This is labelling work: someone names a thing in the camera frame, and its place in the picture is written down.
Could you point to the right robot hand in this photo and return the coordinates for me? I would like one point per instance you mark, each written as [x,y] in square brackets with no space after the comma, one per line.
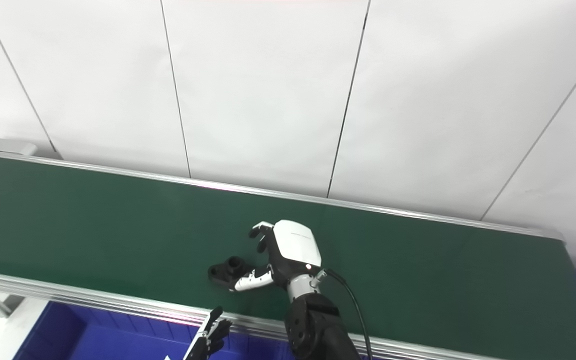
[295,245]

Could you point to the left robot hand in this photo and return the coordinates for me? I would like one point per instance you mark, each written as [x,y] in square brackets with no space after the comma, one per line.
[210,337]

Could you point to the black plastic part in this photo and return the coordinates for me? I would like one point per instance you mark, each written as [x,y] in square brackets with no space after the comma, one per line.
[225,270]

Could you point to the blue plastic bin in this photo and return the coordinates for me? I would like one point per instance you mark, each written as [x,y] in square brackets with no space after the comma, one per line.
[108,340]

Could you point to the green conveyor belt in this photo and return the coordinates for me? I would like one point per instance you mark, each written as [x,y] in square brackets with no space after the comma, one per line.
[93,300]
[118,225]

